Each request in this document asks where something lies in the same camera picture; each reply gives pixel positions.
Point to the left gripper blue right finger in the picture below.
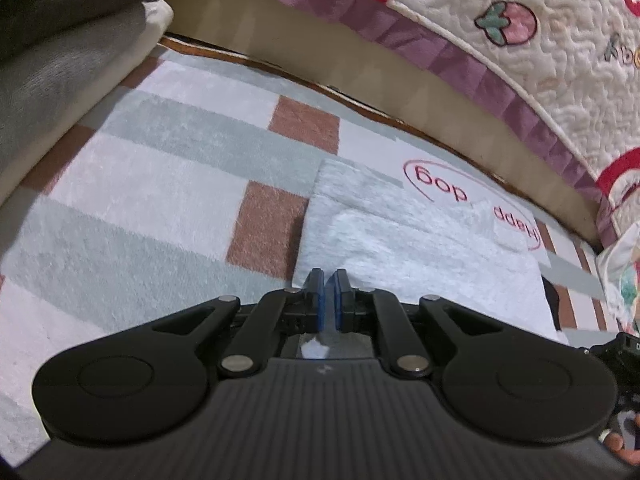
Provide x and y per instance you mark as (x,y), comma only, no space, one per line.
(379,315)

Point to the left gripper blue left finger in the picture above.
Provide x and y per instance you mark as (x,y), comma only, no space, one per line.
(270,328)

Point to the light grey abc t-shirt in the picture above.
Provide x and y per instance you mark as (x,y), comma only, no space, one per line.
(385,238)

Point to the person's right hand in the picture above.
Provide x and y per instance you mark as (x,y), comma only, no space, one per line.
(623,438)

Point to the checkered cartoon floor rug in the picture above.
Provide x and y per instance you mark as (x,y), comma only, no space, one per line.
(188,181)

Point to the white quilted bear bedspread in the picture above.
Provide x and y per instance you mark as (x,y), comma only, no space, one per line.
(563,75)

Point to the grey cream folded garment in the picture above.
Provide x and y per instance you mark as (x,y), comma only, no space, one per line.
(49,87)

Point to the beige bed frame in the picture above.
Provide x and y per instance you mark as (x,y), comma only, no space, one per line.
(415,81)

